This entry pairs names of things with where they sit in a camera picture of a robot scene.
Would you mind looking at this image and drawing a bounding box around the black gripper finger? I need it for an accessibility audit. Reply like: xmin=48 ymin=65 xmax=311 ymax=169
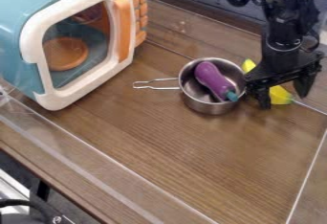
xmin=294 ymin=62 xmax=322 ymax=98
xmin=247 ymin=85 xmax=271 ymax=109

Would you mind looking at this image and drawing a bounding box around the black cable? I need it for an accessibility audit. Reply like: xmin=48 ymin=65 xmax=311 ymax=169
xmin=0 ymin=198 xmax=50 ymax=224

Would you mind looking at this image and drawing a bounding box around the blue toy microwave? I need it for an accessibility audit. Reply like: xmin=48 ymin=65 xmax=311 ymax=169
xmin=0 ymin=0 xmax=149 ymax=111

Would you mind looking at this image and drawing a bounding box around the silver pot with handle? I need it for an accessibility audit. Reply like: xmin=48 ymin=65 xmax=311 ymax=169
xmin=134 ymin=57 xmax=247 ymax=115

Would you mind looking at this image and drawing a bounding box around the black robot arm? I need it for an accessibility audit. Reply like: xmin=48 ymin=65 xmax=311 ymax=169
xmin=226 ymin=0 xmax=325 ymax=109

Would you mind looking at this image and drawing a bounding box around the yellow toy banana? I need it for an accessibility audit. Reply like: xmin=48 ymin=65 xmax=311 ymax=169
xmin=242 ymin=58 xmax=294 ymax=105

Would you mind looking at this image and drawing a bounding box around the purple toy eggplant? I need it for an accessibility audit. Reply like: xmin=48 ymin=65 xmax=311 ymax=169
xmin=194 ymin=61 xmax=239 ymax=101

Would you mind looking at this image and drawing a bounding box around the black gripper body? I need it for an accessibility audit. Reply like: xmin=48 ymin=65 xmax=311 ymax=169
xmin=246 ymin=34 xmax=325 ymax=88

